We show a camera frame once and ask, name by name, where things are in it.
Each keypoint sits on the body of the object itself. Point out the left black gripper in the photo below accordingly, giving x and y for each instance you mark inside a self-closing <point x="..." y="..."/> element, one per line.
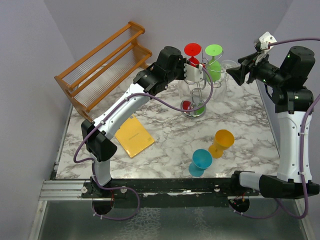
<point x="181" y="63"/>

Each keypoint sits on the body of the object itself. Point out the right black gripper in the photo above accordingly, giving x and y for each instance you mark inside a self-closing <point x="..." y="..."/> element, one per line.
<point x="238" y="72"/>

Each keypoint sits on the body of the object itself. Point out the clear champagne flute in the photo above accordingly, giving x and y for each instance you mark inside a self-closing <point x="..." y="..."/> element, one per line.
<point x="184" y="90"/>
<point x="220" y="86"/>

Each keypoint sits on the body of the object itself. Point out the red plastic wine glass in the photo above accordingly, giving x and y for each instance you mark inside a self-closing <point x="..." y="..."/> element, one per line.
<point x="192" y="50"/>

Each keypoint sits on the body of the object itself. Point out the green plastic wine glass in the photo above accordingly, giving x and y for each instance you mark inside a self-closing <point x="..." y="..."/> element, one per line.
<point x="213" y="66"/>

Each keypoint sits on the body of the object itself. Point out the orange plastic wine glass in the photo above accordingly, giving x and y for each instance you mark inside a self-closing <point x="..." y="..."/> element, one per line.
<point x="223" y="140"/>

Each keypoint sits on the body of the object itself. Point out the blue plastic wine glass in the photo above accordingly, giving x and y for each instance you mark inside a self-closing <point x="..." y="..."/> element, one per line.
<point x="201" y="160"/>

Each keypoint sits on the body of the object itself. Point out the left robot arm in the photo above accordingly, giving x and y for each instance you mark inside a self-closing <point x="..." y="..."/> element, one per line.
<point x="97" y="134"/>

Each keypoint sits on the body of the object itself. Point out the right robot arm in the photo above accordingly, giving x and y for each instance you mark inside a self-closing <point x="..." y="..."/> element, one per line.
<point x="293" y="108"/>

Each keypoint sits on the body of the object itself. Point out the chrome wine glass rack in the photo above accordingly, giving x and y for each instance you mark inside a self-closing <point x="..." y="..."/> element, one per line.
<point x="197" y="94"/>

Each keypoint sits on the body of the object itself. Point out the wooden shelf rack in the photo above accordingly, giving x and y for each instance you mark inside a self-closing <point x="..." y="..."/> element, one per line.
<point x="95" y="75"/>

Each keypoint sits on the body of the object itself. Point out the yellow book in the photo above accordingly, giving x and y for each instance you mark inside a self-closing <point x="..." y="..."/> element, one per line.
<point x="133" y="137"/>

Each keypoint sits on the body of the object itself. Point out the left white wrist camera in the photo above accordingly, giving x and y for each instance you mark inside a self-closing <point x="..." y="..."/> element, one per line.
<point x="192" y="73"/>

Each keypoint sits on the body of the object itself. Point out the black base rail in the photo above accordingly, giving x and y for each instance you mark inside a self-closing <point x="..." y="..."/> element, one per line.
<point x="166" y="192"/>

